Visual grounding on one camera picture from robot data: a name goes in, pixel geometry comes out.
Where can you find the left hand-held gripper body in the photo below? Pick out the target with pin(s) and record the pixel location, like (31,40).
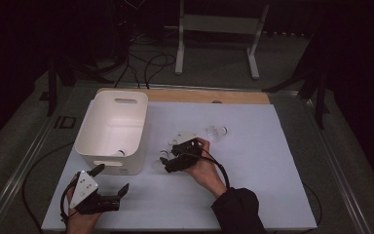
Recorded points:
(83,190)

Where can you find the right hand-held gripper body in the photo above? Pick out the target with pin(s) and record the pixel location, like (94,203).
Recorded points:
(185,159)

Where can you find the white plastic bin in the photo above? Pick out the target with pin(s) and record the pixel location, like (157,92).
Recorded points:
(113,123)

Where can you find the person's right hand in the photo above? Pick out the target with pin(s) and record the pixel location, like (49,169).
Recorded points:
(207,175)

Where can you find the person's left hand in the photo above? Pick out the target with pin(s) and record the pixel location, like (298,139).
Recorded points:
(79,224)

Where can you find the white table mat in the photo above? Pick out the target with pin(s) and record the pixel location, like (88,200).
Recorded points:
(175,204)

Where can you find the black floor socket plate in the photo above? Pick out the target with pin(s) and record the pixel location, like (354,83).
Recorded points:
(65,122)

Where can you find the wooden table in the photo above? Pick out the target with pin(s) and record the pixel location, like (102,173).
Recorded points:
(191,96)

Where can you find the black stand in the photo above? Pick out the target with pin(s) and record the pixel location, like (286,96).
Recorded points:
(52,94)
(319,104)

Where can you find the white metal stand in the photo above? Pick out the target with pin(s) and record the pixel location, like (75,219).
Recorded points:
(220,23)

